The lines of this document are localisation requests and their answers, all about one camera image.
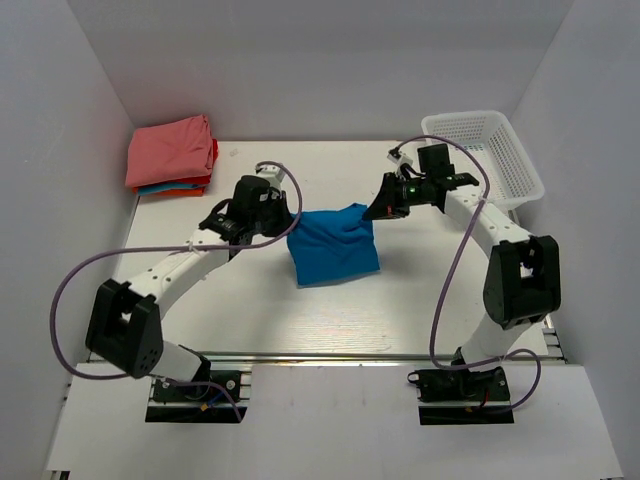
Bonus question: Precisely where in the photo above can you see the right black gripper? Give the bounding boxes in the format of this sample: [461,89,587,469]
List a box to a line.
[364,171,432,220]

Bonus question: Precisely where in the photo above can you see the blue t-shirt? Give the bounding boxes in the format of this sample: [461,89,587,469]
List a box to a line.
[287,203,380,287]

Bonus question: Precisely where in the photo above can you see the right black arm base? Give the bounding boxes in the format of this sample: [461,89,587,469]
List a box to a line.
[407,367,514,426]

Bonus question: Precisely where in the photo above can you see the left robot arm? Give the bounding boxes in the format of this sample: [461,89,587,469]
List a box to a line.
[85,162,296,399]

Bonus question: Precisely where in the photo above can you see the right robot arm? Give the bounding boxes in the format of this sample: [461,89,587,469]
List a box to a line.
[363,137,561,399]

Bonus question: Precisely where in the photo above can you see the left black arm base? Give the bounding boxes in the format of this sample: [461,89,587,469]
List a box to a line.
[145,369,251,424]

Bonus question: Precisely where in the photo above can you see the pink folded t-shirt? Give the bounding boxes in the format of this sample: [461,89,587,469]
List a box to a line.
[125,114,213,188]

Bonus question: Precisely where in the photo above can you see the teal folded t-shirt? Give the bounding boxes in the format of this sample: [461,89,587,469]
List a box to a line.
[135,182,203,196]

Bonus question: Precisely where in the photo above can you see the white plastic basket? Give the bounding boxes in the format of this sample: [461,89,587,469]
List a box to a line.
[421,110,545,210]

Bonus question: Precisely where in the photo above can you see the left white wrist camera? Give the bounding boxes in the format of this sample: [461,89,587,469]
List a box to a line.
[255,164,285,190]

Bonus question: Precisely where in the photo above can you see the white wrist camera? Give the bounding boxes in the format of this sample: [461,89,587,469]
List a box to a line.
[387,147,414,180]
[255,164,285,190]

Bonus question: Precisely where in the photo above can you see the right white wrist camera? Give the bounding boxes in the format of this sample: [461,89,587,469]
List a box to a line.
[387,147,414,180]

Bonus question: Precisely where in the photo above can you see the aluminium table edge rail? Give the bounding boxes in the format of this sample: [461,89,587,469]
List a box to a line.
[89,349,566,367]

